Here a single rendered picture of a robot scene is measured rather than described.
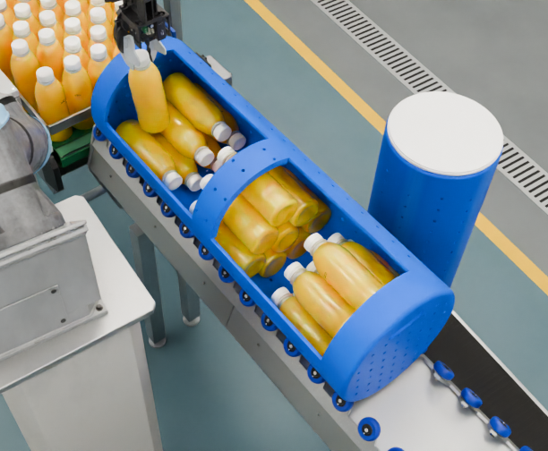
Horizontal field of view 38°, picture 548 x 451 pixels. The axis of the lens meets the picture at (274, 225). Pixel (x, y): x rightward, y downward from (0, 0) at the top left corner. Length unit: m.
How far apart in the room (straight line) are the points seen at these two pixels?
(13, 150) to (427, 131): 0.99
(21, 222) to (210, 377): 1.44
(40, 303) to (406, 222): 1.00
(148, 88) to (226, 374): 1.24
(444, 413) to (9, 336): 0.84
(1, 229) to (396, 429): 0.82
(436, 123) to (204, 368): 1.19
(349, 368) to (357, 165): 1.93
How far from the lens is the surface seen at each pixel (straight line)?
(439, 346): 2.63
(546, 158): 3.49
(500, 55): 3.92
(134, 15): 1.58
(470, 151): 1.92
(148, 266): 2.34
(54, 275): 1.32
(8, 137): 1.38
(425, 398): 1.65
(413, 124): 1.95
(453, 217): 1.99
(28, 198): 1.36
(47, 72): 1.98
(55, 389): 1.55
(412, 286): 1.41
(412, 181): 1.90
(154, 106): 1.75
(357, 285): 1.44
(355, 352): 1.38
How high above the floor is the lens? 2.37
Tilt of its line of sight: 52 degrees down
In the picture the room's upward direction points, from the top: 4 degrees clockwise
